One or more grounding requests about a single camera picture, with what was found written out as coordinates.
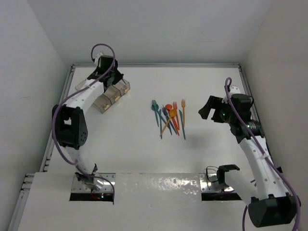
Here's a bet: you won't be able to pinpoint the teal plastic knife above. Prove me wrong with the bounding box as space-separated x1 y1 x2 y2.
158 109 163 140
179 110 186 140

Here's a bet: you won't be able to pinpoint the orange plastic knife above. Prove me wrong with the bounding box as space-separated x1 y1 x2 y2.
174 113 180 135

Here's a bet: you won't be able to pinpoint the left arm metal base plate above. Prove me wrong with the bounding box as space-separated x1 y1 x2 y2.
71 172 115 193

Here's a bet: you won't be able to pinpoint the orange plastic fork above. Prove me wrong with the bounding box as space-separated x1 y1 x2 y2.
173 101 180 131

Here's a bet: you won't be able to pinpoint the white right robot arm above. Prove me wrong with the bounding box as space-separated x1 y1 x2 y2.
198 86 300 228

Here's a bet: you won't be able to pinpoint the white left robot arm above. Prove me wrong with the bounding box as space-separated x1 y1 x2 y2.
52 54 123 192

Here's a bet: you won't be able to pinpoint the orange plastic spoon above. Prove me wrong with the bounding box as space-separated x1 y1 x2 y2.
165 104 180 136

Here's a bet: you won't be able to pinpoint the clear spoon container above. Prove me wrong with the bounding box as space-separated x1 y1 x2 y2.
115 79 130 96

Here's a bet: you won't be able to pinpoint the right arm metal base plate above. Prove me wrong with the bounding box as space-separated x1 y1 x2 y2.
199 173 235 193

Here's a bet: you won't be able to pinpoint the clear middle container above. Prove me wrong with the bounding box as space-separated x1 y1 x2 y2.
104 85 121 104

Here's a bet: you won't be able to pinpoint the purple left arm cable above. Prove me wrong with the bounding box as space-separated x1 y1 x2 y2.
51 43 116 201

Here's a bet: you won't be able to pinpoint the teal plastic spoon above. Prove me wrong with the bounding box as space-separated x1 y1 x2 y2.
152 101 166 125

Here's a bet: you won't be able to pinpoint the teal plastic fork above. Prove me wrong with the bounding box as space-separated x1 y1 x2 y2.
152 100 159 126

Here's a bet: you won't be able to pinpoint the yellow plastic fork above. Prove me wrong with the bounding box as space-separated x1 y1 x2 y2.
181 99 186 126

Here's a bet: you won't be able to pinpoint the clear outer container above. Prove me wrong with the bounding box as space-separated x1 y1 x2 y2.
72 79 112 114

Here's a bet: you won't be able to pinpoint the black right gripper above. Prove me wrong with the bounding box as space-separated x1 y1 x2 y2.
199 95 235 124

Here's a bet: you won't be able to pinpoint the yellow plastic spoon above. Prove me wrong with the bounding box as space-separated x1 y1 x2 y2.
161 109 176 135

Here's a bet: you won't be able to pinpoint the dark blue plastic fork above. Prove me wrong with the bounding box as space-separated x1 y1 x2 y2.
162 106 172 135

